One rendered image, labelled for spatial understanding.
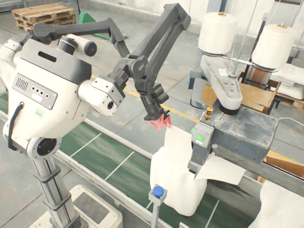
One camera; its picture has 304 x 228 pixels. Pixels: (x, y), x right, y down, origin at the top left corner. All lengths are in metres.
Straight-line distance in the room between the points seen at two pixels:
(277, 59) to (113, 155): 1.52
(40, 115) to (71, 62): 0.25
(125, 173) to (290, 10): 1.56
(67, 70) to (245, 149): 0.79
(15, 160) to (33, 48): 1.88
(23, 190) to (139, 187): 1.19
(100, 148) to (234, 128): 1.45
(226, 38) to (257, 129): 0.44
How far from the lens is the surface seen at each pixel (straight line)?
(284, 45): 1.09
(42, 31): 1.33
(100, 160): 2.06
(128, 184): 1.88
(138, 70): 0.92
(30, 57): 1.13
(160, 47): 1.08
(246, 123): 1.05
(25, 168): 2.73
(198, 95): 1.41
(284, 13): 1.28
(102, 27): 1.37
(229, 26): 1.12
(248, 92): 1.29
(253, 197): 1.77
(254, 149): 0.99
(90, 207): 1.95
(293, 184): 1.29
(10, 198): 2.55
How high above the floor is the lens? 1.94
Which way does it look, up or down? 38 degrees down
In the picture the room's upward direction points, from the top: 4 degrees clockwise
